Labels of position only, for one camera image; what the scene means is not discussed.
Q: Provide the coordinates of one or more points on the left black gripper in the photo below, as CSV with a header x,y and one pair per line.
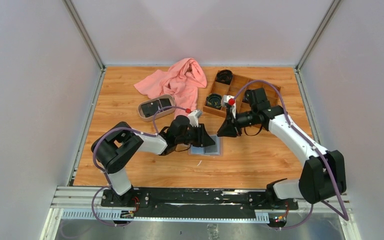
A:
x,y
205,139

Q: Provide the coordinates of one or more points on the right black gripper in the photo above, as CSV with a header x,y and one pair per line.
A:
x,y
228,129

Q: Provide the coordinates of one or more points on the pink card holder wallet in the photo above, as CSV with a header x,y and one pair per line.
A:
x,y
200,150

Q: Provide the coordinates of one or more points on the beige oval card tray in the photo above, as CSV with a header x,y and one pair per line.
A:
x,y
149,119

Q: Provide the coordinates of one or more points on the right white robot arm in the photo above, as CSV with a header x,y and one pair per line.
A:
x,y
323,174

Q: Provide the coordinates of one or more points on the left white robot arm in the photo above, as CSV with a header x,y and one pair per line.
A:
x,y
115,149

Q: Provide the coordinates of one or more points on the rolled belt front left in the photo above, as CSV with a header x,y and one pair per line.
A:
x,y
214,101

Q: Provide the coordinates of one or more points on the rolled belt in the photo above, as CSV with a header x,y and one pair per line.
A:
x,y
214,101
224,76

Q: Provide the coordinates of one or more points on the wooden divided tray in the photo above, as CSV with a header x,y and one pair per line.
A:
x,y
238,87

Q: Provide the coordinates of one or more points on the rolled belt back left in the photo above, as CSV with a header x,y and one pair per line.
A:
x,y
224,76

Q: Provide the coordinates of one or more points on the pink cloth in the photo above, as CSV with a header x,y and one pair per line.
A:
x,y
181,81

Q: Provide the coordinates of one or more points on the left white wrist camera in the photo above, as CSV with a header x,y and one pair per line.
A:
x,y
194,117

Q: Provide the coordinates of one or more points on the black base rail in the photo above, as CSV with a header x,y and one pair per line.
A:
x,y
198,204

